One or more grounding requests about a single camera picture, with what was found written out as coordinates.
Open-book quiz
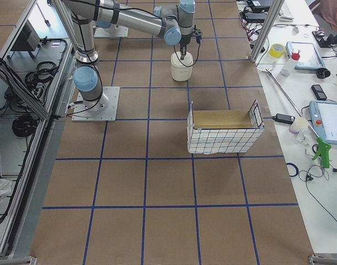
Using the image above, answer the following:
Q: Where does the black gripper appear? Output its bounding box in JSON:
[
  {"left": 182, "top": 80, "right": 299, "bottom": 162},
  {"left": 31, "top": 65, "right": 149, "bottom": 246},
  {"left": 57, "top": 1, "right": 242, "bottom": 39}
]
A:
[{"left": 180, "top": 34, "right": 191, "bottom": 61}]

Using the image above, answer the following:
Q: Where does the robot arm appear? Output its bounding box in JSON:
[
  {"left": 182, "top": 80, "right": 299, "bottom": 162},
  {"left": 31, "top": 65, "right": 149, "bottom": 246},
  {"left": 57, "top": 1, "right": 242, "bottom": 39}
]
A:
[{"left": 63, "top": 1, "right": 197, "bottom": 118}]

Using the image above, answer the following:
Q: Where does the black power adapter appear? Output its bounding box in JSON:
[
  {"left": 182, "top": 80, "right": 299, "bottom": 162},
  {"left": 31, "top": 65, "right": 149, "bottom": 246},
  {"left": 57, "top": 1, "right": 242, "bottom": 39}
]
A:
[{"left": 243, "top": 13, "right": 267, "bottom": 23}]

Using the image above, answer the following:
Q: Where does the wooden box with grid cloth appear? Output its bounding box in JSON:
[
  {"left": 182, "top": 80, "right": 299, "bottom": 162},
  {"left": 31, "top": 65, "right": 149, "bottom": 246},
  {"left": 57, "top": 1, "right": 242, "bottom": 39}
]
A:
[{"left": 187, "top": 100, "right": 265, "bottom": 155}]

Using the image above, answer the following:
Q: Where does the yellow tape roll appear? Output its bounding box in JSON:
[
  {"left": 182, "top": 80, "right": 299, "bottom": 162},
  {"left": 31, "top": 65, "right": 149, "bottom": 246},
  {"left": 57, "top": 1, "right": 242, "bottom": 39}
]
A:
[{"left": 268, "top": 43, "right": 285, "bottom": 59}]

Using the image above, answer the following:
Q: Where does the clear bottle red cap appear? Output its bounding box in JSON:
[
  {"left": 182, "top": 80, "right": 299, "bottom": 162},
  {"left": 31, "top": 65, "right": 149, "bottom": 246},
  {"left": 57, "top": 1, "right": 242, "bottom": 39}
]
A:
[{"left": 280, "top": 50, "right": 300, "bottom": 77}]

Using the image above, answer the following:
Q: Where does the teach pendant tablet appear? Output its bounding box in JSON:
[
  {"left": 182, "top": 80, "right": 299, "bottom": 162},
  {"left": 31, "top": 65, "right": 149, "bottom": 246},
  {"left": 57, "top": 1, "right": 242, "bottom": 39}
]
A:
[
  {"left": 286, "top": 41, "right": 325, "bottom": 70},
  {"left": 309, "top": 100, "right": 337, "bottom": 145}
]

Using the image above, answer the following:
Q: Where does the long metal grabber rod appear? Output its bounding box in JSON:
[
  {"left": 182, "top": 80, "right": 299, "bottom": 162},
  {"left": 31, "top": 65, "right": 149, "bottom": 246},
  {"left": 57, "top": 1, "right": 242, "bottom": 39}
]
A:
[{"left": 261, "top": 68, "right": 331, "bottom": 168}]

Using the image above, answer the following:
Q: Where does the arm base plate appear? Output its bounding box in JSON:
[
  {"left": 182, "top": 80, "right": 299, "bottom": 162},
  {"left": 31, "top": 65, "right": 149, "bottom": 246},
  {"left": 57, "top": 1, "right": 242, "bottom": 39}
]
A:
[
  {"left": 72, "top": 86, "right": 120, "bottom": 122},
  {"left": 94, "top": 25, "right": 129, "bottom": 39}
]

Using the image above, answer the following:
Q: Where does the aluminium frame post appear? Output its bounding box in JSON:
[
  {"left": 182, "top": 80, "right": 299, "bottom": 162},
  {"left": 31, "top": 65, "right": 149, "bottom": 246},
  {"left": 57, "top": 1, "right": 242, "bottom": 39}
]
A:
[{"left": 250, "top": 0, "right": 284, "bottom": 62}]

